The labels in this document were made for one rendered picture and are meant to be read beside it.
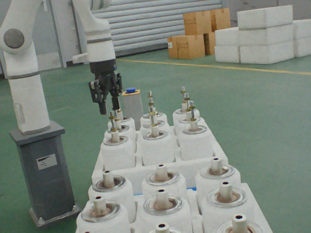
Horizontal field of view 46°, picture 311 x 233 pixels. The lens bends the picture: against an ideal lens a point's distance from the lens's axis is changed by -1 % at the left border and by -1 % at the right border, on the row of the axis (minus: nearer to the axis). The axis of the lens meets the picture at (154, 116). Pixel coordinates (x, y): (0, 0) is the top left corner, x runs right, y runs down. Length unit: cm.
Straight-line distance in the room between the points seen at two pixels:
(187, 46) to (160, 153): 398
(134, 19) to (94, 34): 576
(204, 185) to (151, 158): 32
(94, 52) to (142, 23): 583
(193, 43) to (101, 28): 400
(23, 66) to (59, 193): 41
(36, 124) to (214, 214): 67
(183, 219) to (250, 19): 336
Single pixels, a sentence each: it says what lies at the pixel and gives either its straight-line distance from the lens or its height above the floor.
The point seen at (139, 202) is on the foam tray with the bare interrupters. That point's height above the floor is 18.
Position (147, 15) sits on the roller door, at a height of 65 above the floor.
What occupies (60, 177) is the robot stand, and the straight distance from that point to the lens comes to 120.
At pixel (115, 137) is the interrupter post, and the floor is 27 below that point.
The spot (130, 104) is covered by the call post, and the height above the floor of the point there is 27.
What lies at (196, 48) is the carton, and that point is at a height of 12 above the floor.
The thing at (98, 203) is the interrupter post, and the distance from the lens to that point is 69.
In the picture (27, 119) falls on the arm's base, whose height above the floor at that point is 35.
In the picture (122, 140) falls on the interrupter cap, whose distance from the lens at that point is 109.
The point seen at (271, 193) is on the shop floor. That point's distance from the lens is 125.
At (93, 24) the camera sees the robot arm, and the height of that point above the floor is 59.
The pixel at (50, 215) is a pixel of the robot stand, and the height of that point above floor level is 3.
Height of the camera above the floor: 59
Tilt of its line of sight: 15 degrees down
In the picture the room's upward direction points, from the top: 8 degrees counter-clockwise
